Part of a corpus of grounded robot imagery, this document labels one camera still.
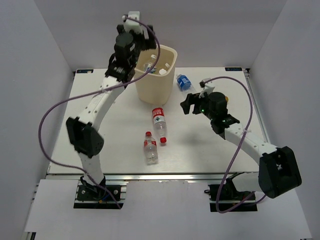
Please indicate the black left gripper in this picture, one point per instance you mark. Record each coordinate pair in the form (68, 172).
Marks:
(147, 44)

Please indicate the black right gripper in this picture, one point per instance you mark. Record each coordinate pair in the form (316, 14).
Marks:
(192, 99)

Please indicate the green white label bottle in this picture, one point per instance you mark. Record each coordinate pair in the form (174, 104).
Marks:
(147, 65)

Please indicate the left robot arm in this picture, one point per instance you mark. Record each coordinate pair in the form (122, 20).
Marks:
(83, 130)

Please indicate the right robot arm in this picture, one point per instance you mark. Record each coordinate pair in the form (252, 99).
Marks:
(278, 170)

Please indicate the blue label bottle by bin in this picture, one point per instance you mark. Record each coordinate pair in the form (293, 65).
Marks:
(185, 85)

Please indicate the beige plastic bin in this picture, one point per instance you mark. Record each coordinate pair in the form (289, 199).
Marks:
(155, 88)

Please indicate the large red label bottle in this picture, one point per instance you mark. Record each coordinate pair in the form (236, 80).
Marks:
(159, 123)

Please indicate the small red cap bottle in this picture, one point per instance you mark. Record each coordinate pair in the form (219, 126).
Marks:
(150, 149)

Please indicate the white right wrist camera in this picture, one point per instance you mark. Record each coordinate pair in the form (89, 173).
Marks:
(207, 87)

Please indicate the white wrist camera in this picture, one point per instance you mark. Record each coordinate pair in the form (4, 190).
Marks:
(131, 22)
(207, 87)

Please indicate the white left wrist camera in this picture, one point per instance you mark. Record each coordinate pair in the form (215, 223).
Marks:
(131, 22)

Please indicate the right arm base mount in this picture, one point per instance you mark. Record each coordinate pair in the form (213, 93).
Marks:
(229, 198)

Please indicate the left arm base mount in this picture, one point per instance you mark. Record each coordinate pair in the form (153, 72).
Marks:
(92, 197)

